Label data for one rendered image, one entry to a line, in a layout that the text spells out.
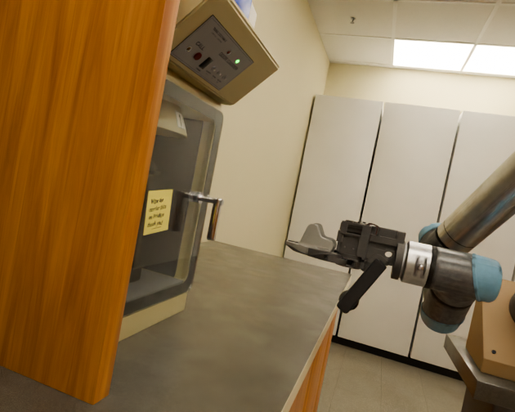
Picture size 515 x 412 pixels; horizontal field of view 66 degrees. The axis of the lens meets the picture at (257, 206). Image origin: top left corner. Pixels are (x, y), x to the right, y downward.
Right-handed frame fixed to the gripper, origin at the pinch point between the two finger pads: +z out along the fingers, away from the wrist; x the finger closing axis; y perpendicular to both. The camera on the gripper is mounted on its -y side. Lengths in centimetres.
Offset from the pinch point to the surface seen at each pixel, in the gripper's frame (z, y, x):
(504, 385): -46, -20, -18
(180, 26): 16.5, 30.3, 26.4
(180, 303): 22.8, -18.3, -2.4
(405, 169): -25, 49, -284
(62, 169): 24.4, 7.6, 34.9
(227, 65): 16.1, 30.6, 9.9
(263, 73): 13.4, 33.4, -2.2
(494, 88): -86, 138, -330
